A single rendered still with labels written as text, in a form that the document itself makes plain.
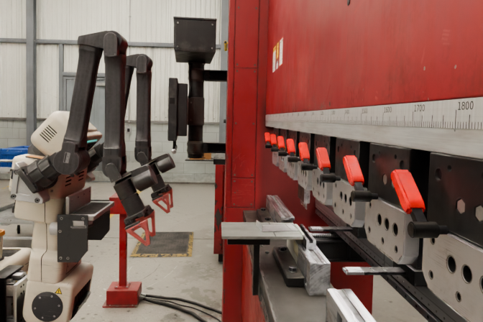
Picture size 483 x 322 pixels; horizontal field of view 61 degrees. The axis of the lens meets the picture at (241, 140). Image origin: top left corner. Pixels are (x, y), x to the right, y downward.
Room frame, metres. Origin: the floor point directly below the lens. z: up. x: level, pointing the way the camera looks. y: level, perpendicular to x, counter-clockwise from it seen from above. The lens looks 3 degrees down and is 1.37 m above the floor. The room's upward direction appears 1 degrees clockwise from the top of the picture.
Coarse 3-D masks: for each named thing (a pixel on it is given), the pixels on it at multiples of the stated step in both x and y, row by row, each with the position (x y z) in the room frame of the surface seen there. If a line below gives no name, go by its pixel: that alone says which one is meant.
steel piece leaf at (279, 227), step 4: (260, 224) 1.38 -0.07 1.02; (280, 224) 1.45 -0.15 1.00; (284, 224) 1.46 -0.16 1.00; (260, 228) 1.38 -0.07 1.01; (264, 228) 1.40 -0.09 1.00; (268, 228) 1.40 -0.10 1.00; (272, 228) 1.40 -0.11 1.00; (276, 228) 1.40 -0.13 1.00; (280, 228) 1.41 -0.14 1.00; (284, 228) 1.41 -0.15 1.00; (288, 228) 1.41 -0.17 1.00
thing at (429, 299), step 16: (320, 208) 2.06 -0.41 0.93; (336, 224) 1.77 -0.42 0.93; (352, 240) 1.58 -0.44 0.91; (368, 256) 1.41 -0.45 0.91; (384, 256) 1.26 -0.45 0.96; (400, 288) 1.14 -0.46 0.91; (416, 288) 1.05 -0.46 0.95; (416, 304) 1.05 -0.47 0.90; (432, 304) 0.97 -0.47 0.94; (432, 320) 0.97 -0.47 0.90; (448, 320) 0.90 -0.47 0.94; (464, 320) 0.84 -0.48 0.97
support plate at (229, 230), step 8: (224, 224) 1.44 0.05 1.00; (232, 224) 1.45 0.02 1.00; (240, 224) 1.45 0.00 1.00; (248, 224) 1.45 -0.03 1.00; (256, 224) 1.45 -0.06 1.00; (264, 224) 1.46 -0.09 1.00; (272, 224) 1.46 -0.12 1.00; (224, 232) 1.34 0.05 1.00; (232, 232) 1.34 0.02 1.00; (240, 232) 1.35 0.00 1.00; (248, 232) 1.35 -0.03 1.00; (256, 232) 1.35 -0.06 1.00; (264, 232) 1.35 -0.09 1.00; (272, 232) 1.36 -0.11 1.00; (280, 232) 1.36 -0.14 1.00; (288, 232) 1.36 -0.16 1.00; (296, 232) 1.36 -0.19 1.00
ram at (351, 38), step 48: (288, 0) 1.60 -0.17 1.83; (336, 0) 0.94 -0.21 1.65; (384, 0) 0.67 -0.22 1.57; (432, 0) 0.52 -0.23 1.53; (480, 0) 0.42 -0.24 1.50; (288, 48) 1.57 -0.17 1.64; (336, 48) 0.93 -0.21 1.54; (384, 48) 0.66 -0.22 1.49; (432, 48) 0.51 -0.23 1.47; (480, 48) 0.42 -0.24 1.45; (288, 96) 1.54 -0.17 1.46; (336, 96) 0.92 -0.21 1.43; (384, 96) 0.65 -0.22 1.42; (432, 96) 0.51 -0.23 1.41; (480, 96) 0.42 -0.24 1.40; (432, 144) 0.50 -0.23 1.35; (480, 144) 0.41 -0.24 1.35
